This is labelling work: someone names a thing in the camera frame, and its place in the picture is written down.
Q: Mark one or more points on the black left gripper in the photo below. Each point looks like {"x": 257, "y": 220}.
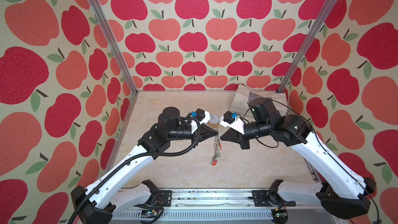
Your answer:
{"x": 198, "y": 136}

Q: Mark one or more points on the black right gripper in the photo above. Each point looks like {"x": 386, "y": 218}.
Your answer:
{"x": 237, "y": 137}

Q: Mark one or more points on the metal car-shaped key holder plate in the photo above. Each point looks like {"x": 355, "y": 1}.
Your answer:
{"x": 217, "y": 151}

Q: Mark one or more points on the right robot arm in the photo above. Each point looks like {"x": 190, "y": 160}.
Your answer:
{"x": 344, "y": 194}

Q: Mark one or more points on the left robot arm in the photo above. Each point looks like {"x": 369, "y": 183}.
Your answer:
{"x": 171, "y": 136}

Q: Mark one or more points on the small round tin can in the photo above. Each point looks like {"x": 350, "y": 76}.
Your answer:
{"x": 214, "y": 121}

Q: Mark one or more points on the beige canvas tote bag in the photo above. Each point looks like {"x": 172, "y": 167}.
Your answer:
{"x": 243, "y": 96}

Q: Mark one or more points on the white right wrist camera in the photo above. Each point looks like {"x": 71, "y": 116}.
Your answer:
{"x": 232, "y": 120}

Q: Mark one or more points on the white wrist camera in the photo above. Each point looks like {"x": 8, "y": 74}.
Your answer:
{"x": 232, "y": 120}
{"x": 202, "y": 116}

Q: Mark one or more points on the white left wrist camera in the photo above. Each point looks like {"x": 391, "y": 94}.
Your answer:
{"x": 202, "y": 116}

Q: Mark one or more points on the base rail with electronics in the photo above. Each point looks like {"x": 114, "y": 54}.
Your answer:
{"x": 208, "y": 206}

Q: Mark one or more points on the aluminium corner post left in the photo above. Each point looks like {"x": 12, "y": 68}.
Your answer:
{"x": 113, "y": 44}

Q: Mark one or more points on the aluminium corner post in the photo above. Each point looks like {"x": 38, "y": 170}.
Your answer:
{"x": 113, "y": 44}
{"x": 313, "y": 30}

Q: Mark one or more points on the aluminium corner post right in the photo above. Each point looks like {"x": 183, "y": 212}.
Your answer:
{"x": 313, "y": 30}

